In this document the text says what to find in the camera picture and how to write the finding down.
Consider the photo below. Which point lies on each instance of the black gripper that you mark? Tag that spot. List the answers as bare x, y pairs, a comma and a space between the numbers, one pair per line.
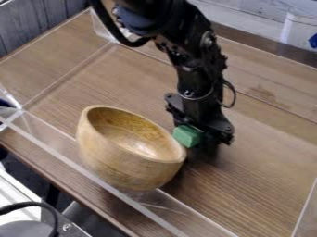
195, 105

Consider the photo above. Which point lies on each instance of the green rectangular block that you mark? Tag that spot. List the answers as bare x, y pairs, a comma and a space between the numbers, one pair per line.
187, 135

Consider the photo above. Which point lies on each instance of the brown wooden bowl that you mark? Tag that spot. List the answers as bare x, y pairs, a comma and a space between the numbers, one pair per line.
127, 150

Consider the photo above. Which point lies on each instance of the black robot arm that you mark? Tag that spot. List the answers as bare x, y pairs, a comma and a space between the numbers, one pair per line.
179, 29

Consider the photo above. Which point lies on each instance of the white container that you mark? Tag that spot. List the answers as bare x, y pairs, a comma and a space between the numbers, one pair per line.
299, 30

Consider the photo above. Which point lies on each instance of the clear acrylic tray wall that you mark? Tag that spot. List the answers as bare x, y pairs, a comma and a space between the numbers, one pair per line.
246, 190

